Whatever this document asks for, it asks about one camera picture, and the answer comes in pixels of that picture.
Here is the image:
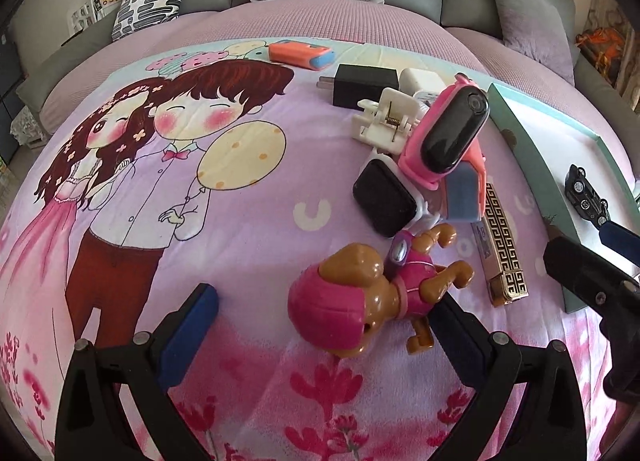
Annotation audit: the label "gold patterned lighter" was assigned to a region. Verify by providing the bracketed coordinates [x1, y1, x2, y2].
[472, 183, 528, 307]

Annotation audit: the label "teal shallow box tray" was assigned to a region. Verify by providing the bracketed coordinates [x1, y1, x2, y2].
[485, 82, 640, 315]

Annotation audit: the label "pink brown puppy toy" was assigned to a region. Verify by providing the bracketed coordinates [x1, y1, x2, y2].
[288, 223, 474, 358]

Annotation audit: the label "large orange blue toy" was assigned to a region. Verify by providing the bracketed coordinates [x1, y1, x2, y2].
[440, 140, 487, 223]

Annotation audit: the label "white smartwatch black screen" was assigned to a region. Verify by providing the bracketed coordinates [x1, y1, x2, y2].
[352, 149, 442, 239]

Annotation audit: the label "pink smartwatch black screen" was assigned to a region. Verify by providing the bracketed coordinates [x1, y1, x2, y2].
[398, 73, 490, 190]

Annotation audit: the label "cream plastic hair clip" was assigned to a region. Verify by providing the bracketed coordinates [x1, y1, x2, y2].
[350, 88, 423, 156]

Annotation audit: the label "white power adapter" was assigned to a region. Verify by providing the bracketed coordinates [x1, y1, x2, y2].
[399, 68, 447, 106]

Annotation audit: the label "black power adapter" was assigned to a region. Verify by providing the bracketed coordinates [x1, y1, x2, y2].
[317, 64, 399, 109]

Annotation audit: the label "small orange blue toy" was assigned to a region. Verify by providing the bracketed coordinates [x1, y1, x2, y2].
[268, 40, 335, 71]

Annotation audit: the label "black toy car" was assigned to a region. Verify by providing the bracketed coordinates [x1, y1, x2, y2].
[564, 164, 610, 229]

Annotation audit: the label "orange bag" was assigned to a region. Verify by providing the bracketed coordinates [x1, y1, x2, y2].
[576, 28, 626, 85]

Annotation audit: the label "pink sofa cover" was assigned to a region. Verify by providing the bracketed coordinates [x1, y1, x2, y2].
[38, 0, 576, 138]

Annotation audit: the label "grey lilac pillow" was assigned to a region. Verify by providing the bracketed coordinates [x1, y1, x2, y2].
[495, 0, 575, 85]

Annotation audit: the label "beige patterned curtain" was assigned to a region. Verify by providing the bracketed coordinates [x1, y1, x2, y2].
[576, 0, 639, 114]

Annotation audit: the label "magazines behind sofa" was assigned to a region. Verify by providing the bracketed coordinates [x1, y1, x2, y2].
[66, 0, 120, 36]

